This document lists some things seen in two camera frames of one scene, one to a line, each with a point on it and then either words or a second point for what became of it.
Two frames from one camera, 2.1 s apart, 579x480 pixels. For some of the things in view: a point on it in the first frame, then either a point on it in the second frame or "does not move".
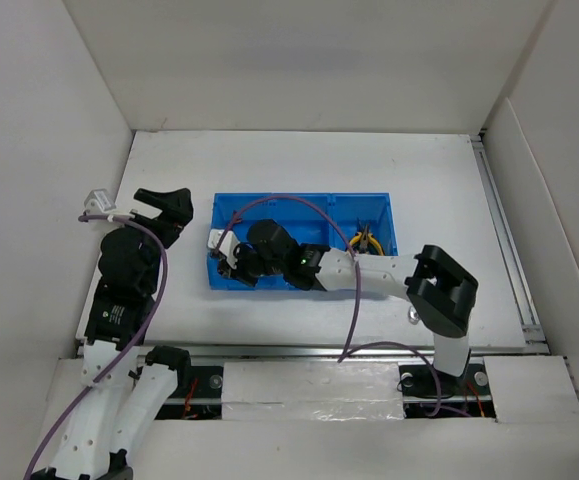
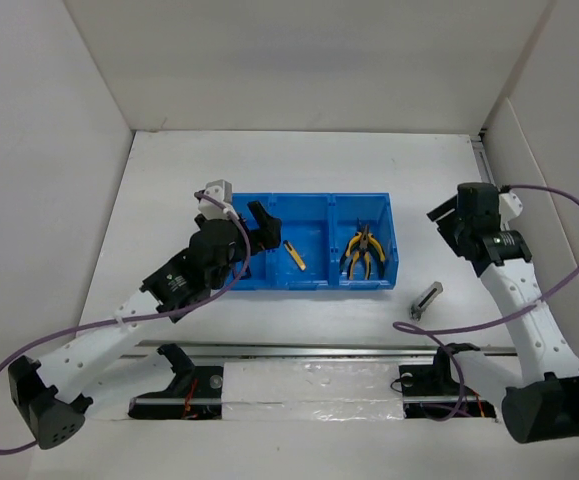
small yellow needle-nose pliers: [366, 242] does not move
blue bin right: [348, 209] does not move
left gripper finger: [176, 204] -> [268, 236]
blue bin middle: [307, 223] does not move
